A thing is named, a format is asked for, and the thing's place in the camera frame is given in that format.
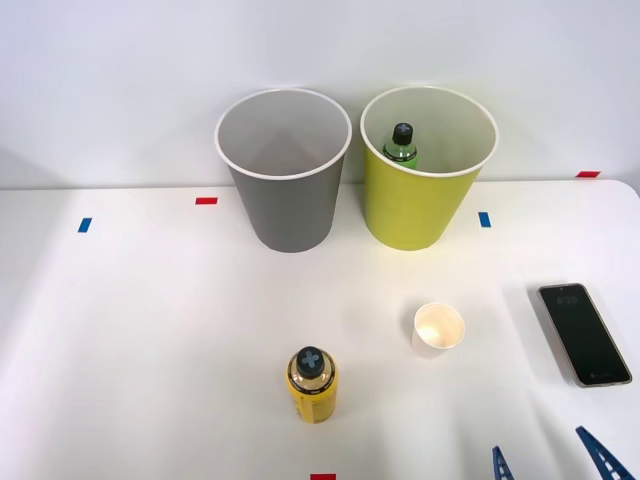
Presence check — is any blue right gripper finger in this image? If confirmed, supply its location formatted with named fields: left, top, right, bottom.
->
left=491, top=445, right=515, bottom=480
left=574, top=425, right=637, bottom=480

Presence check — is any yellow bottle with black cap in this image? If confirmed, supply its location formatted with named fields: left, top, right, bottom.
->
left=285, top=344, right=339, bottom=426

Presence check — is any black smartphone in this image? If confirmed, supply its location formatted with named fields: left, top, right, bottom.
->
left=536, top=282, right=634, bottom=389

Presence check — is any white paper cup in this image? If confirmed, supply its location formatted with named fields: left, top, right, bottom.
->
left=411, top=302, right=466, bottom=359

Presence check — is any yellow-green plastic waste bin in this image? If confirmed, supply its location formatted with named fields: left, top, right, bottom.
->
left=359, top=85, right=501, bottom=253

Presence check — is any green bottle with black cap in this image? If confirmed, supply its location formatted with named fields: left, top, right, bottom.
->
left=382, top=122, right=420, bottom=171

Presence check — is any grey plastic waste bin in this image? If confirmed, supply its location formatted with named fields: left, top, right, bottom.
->
left=214, top=87, right=354, bottom=254

